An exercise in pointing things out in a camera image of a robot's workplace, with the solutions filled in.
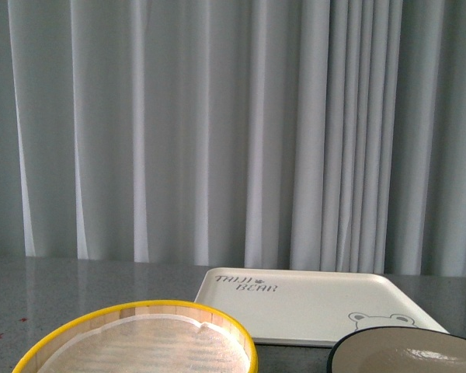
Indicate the tan plate black rim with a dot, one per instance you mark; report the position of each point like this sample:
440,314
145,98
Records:
398,349

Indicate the cream bear serving tray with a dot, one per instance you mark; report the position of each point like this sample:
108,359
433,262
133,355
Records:
309,308

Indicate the grey pleated curtain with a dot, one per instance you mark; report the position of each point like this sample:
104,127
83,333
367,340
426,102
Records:
305,135

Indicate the yellow rimmed bamboo steamer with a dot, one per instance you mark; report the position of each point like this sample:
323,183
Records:
34,359

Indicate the white steamer liner cloth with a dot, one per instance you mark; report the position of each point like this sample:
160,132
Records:
152,343

